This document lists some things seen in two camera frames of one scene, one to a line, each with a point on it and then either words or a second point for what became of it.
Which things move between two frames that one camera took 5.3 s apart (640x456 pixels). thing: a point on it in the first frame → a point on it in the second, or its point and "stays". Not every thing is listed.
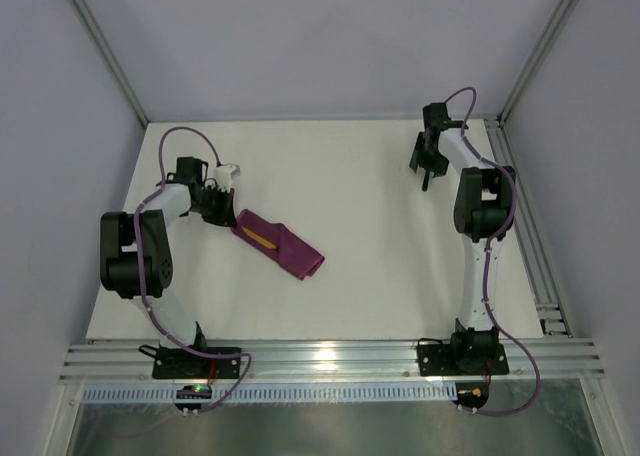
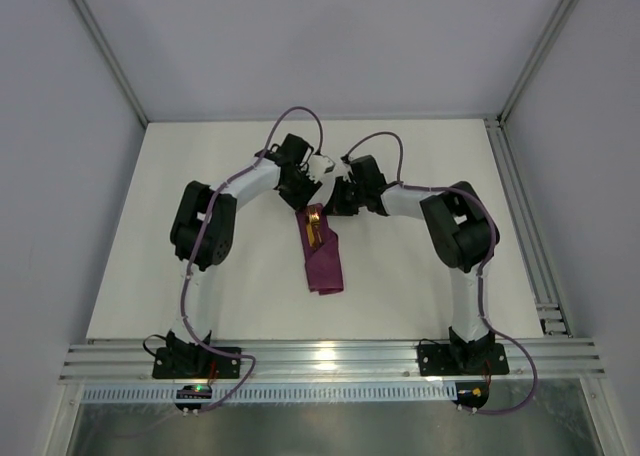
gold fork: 426,180 → 310,227
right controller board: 474,394 stays
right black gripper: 428,161 → 343,201
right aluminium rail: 552,312 stays
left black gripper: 220,209 → 302,196
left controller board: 193,391 stays
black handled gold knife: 259,240 → 316,225
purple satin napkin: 278,243 → 323,262
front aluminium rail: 333,361 stays
